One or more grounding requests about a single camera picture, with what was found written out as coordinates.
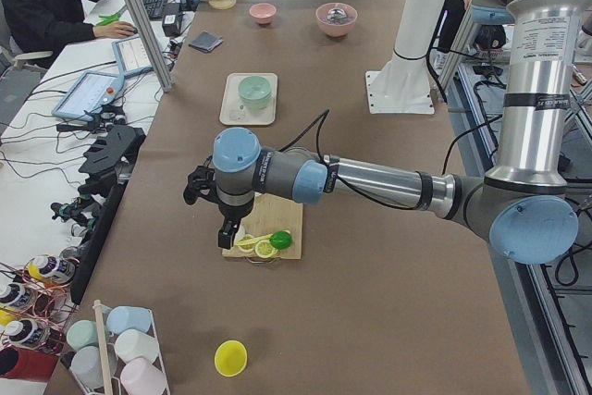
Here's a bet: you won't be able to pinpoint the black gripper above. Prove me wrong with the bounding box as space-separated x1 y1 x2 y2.
217 191 253 249

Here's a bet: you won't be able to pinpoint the small pink bowl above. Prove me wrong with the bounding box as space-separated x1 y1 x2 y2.
249 3 278 26

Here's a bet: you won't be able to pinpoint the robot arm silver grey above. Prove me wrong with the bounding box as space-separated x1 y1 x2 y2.
209 0 591 265

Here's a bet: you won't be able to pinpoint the large pink bowl with ice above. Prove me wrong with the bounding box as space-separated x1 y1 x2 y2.
315 2 358 37

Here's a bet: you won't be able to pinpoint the lemon slice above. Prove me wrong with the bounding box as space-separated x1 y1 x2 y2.
254 240 278 259
235 234 257 253

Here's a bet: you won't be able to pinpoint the yellow plastic knife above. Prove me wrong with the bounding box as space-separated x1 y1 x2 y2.
235 230 293 250

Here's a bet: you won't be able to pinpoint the bamboo cutting board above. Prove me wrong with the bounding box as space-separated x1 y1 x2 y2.
221 194 303 261

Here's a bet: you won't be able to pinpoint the green lime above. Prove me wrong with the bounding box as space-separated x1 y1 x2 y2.
269 230 293 250

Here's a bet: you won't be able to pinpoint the yellow plastic cup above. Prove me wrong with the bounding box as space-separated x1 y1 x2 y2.
214 339 248 377

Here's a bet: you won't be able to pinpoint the light blue cup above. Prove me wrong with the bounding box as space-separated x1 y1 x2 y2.
106 306 152 335

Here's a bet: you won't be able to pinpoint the black tool holder stand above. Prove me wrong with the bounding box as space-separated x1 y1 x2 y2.
70 125 146 305

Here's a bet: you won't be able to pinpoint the white cup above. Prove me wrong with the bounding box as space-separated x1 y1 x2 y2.
114 329 159 363

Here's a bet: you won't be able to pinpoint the cream rabbit tray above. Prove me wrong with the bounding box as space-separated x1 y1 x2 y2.
219 73 278 127

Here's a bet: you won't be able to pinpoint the stacked green bowls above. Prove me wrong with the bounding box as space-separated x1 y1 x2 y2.
238 75 272 110

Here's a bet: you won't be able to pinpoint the pink cup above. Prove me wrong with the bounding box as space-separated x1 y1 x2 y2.
120 357 167 395

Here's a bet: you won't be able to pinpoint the yellow paint bottle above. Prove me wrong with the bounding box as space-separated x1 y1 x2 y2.
28 255 77 285

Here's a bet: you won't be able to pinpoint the mint green cup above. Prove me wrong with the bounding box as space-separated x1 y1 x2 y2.
66 320 99 352

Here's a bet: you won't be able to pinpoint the grey cup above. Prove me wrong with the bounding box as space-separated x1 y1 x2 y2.
70 345 104 389

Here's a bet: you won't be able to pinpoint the grey folded cloth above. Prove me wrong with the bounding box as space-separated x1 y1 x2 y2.
189 31 223 53

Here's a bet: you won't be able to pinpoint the teach pendant tablet near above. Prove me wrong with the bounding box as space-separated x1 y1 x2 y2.
52 70 125 121

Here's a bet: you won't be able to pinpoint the teach pendant tablet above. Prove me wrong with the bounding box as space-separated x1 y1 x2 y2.
112 35 153 79
52 70 125 121

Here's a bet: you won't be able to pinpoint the teach pendant tablet far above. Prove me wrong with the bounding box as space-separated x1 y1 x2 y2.
112 35 153 79

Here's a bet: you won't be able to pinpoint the white paint bottle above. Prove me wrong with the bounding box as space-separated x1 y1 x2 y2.
4 318 51 350

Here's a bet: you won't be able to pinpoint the black power adapter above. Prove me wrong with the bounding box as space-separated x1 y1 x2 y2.
161 3 183 37

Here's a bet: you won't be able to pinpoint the red cup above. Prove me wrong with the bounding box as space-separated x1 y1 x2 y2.
1 347 59 383

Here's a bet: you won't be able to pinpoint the person in black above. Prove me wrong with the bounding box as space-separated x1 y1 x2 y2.
1 0 136 68

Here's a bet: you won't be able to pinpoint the wire cup rack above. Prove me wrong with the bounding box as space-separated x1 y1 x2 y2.
68 300 171 394

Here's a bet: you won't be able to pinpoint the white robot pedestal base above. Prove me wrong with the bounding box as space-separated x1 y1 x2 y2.
366 0 445 115

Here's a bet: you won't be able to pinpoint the aluminium frame post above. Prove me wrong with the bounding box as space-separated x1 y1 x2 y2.
125 0 173 93

